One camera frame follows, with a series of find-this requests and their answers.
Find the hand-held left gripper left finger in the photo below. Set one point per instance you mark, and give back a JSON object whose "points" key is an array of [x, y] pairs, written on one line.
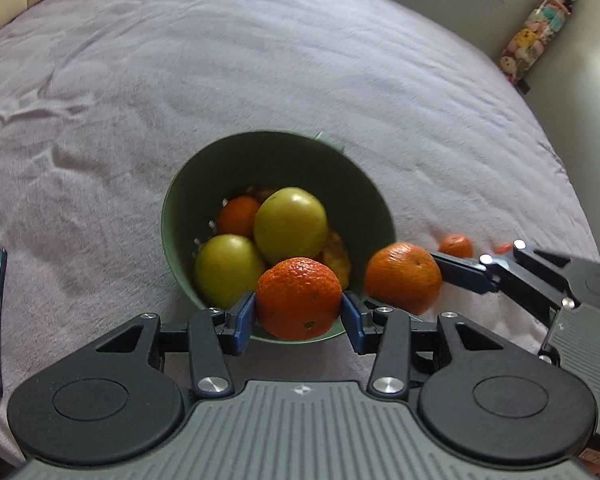
{"points": [[245, 321]]}

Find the orange mandarin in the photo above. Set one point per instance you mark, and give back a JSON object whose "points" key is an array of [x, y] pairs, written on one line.
{"points": [[456, 246], [404, 277], [300, 297], [504, 248], [237, 215]]}

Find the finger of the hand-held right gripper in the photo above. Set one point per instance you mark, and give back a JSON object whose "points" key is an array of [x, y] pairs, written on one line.
{"points": [[467, 275]]}

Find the green apple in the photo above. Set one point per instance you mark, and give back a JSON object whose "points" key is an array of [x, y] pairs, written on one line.
{"points": [[290, 225], [227, 270]]}

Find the green colander bowl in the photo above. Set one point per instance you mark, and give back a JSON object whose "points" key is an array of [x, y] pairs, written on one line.
{"points": [[280, 160]]}

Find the column of stuffed toys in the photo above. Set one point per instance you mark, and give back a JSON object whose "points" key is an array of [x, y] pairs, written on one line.
{"points": [[535, 30]]}

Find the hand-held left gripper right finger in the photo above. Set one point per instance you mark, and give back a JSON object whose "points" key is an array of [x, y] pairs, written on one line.
{"points": [[354, 325]]}

